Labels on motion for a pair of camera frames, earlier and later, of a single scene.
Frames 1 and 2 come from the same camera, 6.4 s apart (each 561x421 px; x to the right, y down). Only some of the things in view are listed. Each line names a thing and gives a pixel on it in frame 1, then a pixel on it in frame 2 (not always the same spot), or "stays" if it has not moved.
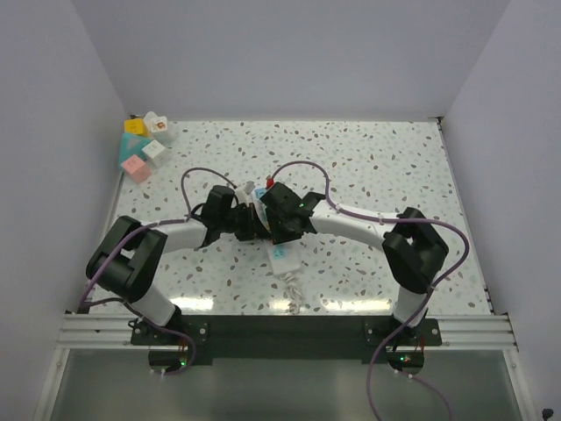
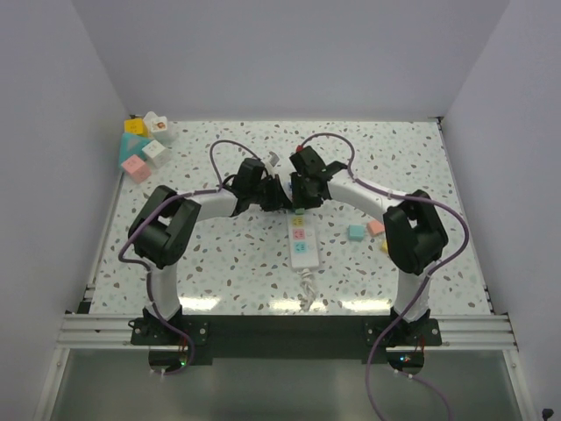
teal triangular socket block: x=131 y=145 stays
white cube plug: x=157 y=153 stays
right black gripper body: x=280 y=231 → x=301 y=196
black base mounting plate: x=287 y=337 stays
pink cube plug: x=136 y=168 stays
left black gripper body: x=239 y=222 → x=267 y=194
